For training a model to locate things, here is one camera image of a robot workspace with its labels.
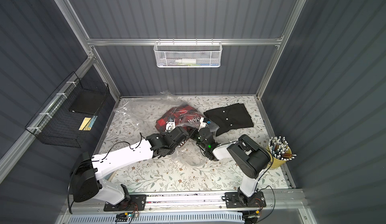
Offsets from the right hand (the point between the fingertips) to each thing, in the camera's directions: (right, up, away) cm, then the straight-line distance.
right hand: (185, 128), depth 87 cm
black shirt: (+31, +6, +19) cm, 37 cm away
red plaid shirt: (-1, +8, +4) cm, 9 cm away
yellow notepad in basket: (-41, +4, -23) cm, 48 cm away
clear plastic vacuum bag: (-34, +9, +25) cm, 43 cm away
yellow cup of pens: (+47, -8, -16) cm, 50 cm away
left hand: (-5, -2, -8) cm, 9 cm away
